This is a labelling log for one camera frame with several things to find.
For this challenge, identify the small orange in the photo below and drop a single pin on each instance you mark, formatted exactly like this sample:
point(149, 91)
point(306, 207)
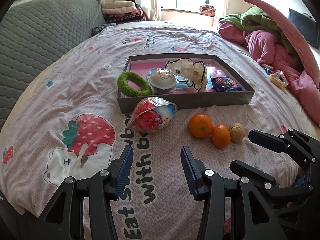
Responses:
point(221, 137)

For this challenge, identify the snack packets pile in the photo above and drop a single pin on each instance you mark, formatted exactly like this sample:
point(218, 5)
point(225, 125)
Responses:
point(277, 77)

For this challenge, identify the right cream curtain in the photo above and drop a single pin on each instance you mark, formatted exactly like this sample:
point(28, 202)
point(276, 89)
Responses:
point(222, 2)

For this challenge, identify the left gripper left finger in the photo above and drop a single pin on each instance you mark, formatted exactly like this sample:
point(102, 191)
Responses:
point(62, 218)

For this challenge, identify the stack of folded blankets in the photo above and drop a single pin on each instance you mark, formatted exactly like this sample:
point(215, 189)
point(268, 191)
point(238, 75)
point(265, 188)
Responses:
point(120, 12)

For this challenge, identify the black wall television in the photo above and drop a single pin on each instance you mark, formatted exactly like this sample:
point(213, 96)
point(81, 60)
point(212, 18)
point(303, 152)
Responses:
point(307, 26)

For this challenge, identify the red toy egg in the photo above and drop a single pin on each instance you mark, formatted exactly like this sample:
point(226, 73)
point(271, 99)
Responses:
point(152, 114)

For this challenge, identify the green blanket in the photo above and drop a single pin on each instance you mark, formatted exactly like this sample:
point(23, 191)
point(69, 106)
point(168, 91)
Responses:
point(256, 19)

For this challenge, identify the cream drawstring cloth pouch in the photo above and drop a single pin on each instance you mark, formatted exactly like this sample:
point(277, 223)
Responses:
point(194, 73)

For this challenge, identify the white toy egg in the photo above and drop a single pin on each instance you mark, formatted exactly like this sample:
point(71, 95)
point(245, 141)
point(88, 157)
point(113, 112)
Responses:
point(162, 81)

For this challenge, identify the large orange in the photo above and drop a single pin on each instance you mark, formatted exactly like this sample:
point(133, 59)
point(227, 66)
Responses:
point(200, 126)

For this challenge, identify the blue cookie packet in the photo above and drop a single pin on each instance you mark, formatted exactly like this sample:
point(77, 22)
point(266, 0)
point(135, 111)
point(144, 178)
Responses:
point(225, 84)

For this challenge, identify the walnut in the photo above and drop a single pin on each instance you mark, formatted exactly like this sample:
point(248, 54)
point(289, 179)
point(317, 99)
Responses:
point(237, 132)

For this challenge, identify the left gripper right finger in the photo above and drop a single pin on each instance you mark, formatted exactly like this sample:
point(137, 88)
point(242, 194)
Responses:
point(233, 209)

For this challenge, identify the pink crumpled duvet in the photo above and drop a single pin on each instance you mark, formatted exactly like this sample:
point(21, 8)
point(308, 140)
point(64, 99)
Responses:
point(264, 48)

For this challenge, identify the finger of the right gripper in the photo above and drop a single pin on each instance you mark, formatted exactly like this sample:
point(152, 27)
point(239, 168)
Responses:
point(268, 141)
point(257, 177)

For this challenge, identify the grey quilted headboard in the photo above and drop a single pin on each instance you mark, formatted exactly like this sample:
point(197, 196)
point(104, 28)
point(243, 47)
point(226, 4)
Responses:
point(36, 34)

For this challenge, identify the orange patterned bag on sill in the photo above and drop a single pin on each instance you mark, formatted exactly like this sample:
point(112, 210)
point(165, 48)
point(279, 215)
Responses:
point(207, 10)

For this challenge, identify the person's right hand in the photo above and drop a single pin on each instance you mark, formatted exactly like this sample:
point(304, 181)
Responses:
point(301, 173)

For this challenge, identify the pink quilted pillow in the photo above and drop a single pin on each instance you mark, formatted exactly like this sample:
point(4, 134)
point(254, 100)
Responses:
point(294, 37)

